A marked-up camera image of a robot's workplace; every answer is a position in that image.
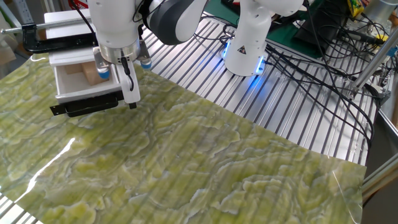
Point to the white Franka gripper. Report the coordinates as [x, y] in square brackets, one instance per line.
[130, 99]

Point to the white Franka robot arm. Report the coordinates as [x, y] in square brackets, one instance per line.
[112, 25]

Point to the silver sensor box blue cap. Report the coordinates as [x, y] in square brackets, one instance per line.
[100, 63]
[144, 56]

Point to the large wooden block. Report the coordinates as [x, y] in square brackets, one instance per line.
[90, 76]

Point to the green marble pattern mat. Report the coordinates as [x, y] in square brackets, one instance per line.
[186, 155]

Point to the black C-clamp with steel screw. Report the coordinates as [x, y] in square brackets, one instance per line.
[62, 42]

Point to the green cutting mat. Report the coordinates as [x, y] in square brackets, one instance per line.
[289, 40]

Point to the black fabric bag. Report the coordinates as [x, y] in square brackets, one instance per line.
[323, 25]

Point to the black cylindrical plug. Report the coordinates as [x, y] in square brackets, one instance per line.
[360, 36]

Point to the yellow snack packet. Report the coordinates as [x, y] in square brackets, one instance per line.
[356, 6]

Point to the slanted aluminium frame post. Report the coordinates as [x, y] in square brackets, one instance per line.
[373, 63]

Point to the aluminium table edge rail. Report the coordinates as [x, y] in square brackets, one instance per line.
[382, 177]

